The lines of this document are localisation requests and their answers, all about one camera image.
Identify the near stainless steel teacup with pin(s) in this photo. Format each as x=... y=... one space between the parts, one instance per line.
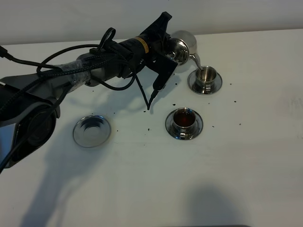
x=184 y=123

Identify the far stainless steel teacup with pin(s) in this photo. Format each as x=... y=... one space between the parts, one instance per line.
x=205 y=80

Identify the far stainless steel saucer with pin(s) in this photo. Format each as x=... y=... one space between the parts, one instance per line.
x=219 y=81

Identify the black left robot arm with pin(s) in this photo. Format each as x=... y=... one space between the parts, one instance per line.
x=30 y=104

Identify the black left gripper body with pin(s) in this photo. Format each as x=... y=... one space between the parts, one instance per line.
x=156 y=39

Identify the stainless steel teacup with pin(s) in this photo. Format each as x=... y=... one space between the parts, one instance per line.
x=205 y=80
x=184 y=123

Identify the stainless steel saucer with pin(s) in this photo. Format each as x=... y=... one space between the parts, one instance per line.
x=169 y=125
x=219 y=81

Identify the near stainless steel saucer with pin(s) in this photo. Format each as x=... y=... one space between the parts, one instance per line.
x=169 y=125

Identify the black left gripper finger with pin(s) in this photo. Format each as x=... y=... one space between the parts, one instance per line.
x=159 y=26

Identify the steel saucer under teapot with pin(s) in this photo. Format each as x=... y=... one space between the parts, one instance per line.
x=91 y=131

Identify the stainless steel teapot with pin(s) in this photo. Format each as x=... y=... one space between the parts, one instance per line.
x=181 y=47

